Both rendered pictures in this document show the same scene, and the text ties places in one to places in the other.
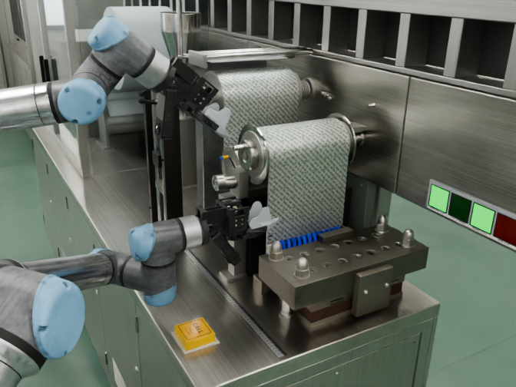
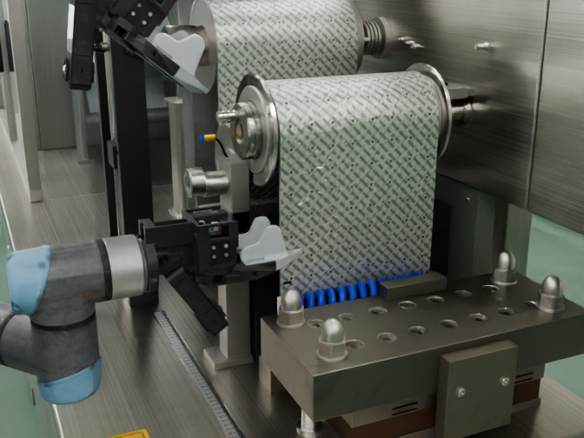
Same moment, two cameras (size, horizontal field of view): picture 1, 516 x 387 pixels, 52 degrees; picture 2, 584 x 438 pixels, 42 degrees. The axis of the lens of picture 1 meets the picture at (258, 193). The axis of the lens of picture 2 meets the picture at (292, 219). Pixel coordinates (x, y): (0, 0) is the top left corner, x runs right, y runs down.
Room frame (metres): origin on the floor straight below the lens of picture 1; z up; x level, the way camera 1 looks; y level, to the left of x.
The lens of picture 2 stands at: (0.25, -0.14, 1.46)
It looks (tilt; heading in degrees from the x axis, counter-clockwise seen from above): 19 degrees down; 6
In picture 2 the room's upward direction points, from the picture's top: straight up
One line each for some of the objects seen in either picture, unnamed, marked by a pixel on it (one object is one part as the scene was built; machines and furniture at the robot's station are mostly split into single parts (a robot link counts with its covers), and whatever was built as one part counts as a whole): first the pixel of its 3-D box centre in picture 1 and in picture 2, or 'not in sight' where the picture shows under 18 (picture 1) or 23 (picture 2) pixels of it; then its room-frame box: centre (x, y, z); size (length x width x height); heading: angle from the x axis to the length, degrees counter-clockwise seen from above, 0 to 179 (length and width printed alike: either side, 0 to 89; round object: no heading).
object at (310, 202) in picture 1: (307, 206); (359, 229); (1.24, -0.13, 1.11); 0.23 x 0.01 x 0.18; 120
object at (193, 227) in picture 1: (189, 231); (124, 265); (1.08, 0.15, 1.11); 0.08 x 0.05 x 0.08; 30
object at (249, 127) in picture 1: (253, 154); (255, 129); (1.23, 0.01, 1.25); 0.15 x 0.01 x 0.15; 30
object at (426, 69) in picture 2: (337, 140); (421, 115); (1.36, -0.21, 1.25); 0.15 x 0.01 x 0.15; 30
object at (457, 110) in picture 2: (348, 139); (443, 112); (1.37, -0.24, 1.25); 0.07 x 0.04 x 0.04; 120
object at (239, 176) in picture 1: (232, 225); (223, 264); (1.24, 0.06, 1.05); 0.06 x 0.05 x 0.31; 120
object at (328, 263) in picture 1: (345, 262); (426, 335); (1.15, -0.22, 1.00); 0.40 x 0.16 x 0.06; 120
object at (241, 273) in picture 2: (249, 230); (241, 268); (1.13, 0.02, 1.09); 0.09 x 0.05 x 0.02; 119
